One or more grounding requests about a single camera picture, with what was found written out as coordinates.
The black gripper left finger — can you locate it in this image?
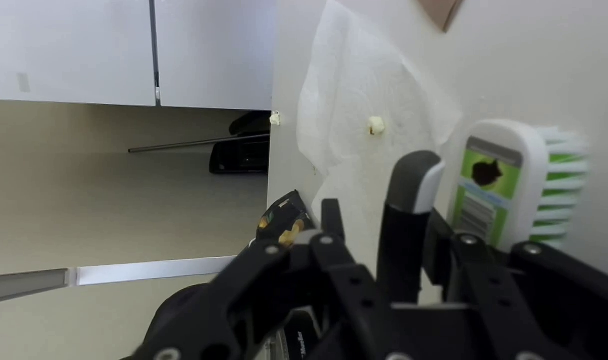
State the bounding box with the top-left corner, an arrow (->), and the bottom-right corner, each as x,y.
122,197 -> 400,360

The clear plastic bag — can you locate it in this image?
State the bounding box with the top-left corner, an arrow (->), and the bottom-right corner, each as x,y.
295,0 -> 462,268

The white brush with green bristles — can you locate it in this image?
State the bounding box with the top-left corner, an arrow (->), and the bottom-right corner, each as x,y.
376,118 -> 592,305

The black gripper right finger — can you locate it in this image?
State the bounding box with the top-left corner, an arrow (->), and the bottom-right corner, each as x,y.
422,208 -> 608,360

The white board panel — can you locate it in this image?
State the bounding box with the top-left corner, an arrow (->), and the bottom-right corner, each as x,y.
0,0 -> 276,111

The silver wall rail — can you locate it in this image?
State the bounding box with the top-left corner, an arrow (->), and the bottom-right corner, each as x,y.
0,255 -> 251,305

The brown cardboard piece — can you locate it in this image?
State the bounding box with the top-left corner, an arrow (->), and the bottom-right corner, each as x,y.
420,0 -> 466,33

